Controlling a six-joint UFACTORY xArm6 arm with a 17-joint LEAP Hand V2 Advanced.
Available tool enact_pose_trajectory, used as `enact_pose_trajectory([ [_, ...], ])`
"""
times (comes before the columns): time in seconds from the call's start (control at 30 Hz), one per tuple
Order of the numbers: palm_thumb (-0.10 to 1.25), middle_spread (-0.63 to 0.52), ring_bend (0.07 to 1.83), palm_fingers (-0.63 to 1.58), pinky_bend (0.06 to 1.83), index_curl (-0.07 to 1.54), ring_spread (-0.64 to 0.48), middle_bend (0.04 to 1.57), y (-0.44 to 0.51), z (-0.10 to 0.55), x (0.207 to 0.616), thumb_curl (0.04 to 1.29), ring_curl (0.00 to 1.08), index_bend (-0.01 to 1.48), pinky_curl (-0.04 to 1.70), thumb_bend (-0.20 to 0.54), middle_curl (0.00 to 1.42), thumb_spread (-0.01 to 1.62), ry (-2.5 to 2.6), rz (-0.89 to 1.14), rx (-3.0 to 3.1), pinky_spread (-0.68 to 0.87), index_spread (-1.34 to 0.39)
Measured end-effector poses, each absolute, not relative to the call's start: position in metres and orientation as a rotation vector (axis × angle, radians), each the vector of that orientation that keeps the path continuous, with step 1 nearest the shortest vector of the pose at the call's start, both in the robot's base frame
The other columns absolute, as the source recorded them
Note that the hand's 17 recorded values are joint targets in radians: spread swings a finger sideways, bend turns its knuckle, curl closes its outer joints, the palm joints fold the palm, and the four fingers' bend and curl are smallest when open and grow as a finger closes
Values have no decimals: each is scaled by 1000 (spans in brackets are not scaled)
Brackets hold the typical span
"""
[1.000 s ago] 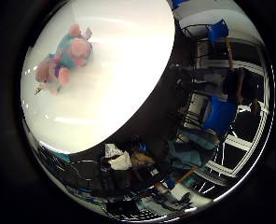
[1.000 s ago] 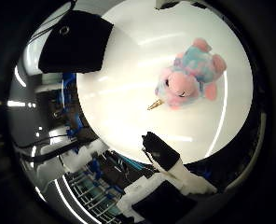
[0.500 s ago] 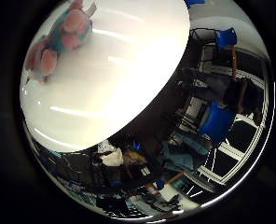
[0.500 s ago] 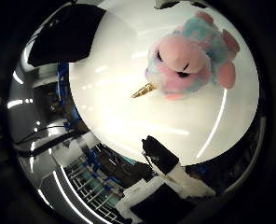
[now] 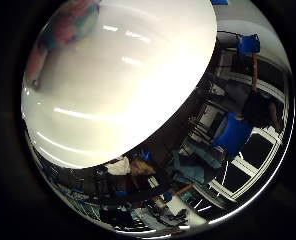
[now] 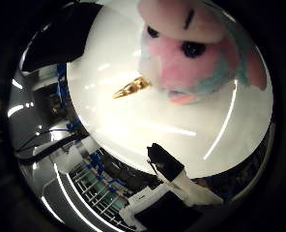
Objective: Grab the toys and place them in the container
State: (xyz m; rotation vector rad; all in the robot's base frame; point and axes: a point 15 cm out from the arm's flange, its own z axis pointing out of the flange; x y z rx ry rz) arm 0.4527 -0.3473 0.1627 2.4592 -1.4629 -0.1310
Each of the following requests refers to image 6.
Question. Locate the black fabric container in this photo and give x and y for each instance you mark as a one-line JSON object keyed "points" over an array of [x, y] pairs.
{"points": [[61, 38]]}

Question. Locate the blue chair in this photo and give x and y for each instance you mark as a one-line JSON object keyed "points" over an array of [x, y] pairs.
{"points": [[62, 84]]}

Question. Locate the pastel unicorn plush toy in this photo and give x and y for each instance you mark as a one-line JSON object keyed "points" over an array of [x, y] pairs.
{"points": [[188, 54]]}

